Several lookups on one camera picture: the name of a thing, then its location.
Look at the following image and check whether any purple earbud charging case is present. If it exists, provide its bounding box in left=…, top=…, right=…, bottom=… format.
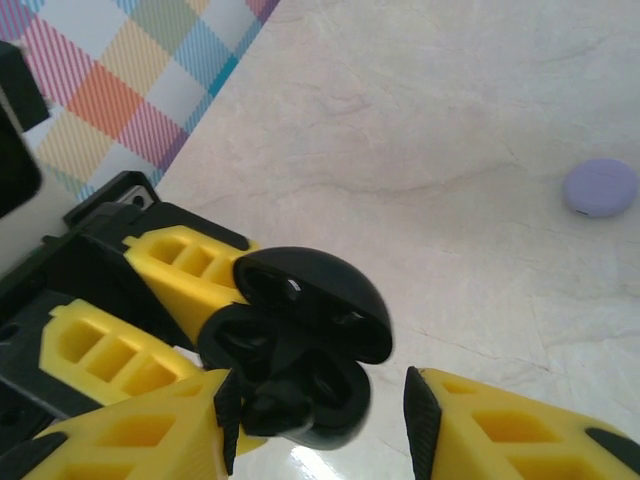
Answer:
left=560, top=157, right=640, bottom=220

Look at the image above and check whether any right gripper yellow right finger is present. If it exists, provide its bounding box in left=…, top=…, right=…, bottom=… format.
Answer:
left=403, top=365, right=640, bottom=480

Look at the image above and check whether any black earbud charging case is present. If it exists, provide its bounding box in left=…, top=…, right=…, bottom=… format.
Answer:
left=197, top=245, right=394, bottom=451

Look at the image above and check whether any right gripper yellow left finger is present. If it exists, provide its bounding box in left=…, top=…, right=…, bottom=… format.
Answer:
left=19, top=367, right=269, bottom=480

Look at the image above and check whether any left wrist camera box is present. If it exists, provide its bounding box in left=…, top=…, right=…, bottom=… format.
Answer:
left=0, top=39, right=51, bottom=221

